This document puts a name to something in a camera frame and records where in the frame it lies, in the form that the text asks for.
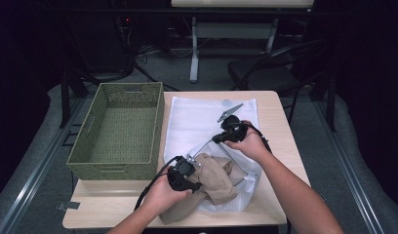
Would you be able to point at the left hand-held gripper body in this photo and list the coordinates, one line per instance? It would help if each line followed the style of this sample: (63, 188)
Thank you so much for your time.
(180, 172)

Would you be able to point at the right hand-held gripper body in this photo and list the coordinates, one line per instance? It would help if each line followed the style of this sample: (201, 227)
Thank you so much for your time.
(236, 128)

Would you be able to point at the beige garment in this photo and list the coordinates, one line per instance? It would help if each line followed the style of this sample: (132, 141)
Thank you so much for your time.
(216, 182)

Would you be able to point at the white mesh laundry bag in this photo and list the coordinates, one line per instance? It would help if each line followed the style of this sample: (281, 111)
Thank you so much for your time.
(193, 123)

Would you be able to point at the green woven basket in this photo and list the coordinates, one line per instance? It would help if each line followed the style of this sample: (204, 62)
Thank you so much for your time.
(119, 136)

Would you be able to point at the person's right hand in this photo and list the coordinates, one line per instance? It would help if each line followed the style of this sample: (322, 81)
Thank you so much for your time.
(252, 144)

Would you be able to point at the person's left hand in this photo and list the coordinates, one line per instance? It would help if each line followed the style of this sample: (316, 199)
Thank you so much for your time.
(164, 196)

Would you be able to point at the black chair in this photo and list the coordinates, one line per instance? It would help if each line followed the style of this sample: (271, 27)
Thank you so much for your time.
(265, 76)

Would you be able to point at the white desk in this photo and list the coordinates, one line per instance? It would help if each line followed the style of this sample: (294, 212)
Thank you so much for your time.
(194, 58)

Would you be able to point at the black metal stand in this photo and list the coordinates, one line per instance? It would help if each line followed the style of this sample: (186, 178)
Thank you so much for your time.
(65, 97)
(332, 104)

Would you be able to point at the grey tape piece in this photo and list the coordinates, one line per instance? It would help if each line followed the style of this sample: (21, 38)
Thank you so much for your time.
(68, 205)

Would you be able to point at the black computer tower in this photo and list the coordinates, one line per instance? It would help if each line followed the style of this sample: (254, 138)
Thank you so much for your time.
(99, 42)

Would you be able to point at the aluminium floor rail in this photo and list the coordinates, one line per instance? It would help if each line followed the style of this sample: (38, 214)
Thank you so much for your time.
(350, 175)
(34, 175)

